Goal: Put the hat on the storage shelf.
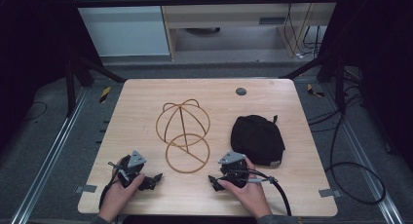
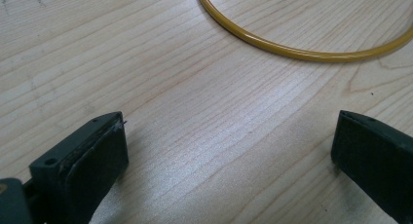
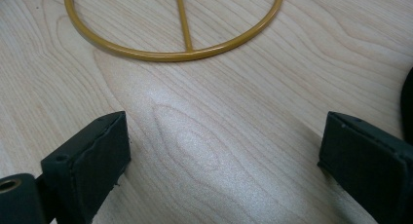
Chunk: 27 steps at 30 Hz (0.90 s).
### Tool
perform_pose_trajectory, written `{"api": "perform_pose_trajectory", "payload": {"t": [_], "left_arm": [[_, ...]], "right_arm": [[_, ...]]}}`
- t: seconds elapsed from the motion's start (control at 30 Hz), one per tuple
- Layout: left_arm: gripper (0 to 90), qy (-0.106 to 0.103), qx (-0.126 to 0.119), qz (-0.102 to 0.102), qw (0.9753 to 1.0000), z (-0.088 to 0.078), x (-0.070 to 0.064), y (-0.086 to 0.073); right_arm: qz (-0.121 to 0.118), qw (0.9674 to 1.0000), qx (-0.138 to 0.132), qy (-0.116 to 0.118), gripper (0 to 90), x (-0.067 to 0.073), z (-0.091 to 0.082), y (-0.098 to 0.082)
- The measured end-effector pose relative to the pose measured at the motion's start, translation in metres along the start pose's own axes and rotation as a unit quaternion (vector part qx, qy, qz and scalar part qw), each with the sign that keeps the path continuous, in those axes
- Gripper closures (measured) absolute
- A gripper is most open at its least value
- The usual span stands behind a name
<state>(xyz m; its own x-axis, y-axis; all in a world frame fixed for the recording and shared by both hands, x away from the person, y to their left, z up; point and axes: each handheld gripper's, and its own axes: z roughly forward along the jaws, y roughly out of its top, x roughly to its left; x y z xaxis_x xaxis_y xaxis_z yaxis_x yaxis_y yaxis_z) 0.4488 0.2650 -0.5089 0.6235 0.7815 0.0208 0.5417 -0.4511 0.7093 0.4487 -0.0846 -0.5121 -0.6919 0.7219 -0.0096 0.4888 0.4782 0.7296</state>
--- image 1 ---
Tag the person's right hand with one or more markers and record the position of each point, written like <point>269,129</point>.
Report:
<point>251,198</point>

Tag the black metal stand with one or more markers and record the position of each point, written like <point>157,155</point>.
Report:
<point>70,87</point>
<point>339,84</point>

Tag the grey round table grommet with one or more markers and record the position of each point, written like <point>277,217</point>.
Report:
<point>241,91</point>

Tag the dark curtain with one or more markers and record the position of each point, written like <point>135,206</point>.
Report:
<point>383,71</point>
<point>32,55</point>

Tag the grey table bracket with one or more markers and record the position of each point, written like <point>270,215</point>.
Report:
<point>329,193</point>
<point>86,188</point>

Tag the white cabinet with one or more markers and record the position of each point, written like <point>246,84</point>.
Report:
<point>123,26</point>

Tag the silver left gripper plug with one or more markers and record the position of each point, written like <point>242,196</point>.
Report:
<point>120,172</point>

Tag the black horizontal frame bar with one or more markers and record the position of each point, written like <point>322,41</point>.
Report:
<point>195,1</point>

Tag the light wooden desk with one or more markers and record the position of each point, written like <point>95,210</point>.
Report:
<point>227,14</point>

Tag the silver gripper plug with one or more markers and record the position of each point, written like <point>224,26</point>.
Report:
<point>120,172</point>
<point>259,180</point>

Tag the yellow black tape strip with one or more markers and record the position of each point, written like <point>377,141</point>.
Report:
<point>105,94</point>
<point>314,91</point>

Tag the black cap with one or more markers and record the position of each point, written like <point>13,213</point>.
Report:
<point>258,139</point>

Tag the person's left hand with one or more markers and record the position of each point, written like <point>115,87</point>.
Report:
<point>118,198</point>

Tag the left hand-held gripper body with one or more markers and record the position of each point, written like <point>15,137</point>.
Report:
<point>131,172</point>

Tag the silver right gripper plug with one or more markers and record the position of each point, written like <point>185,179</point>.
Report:
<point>259,180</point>

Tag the silver metal floor rail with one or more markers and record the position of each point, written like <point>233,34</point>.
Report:
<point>48,159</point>
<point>367,159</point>

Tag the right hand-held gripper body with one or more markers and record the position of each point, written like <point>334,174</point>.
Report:
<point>235,172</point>

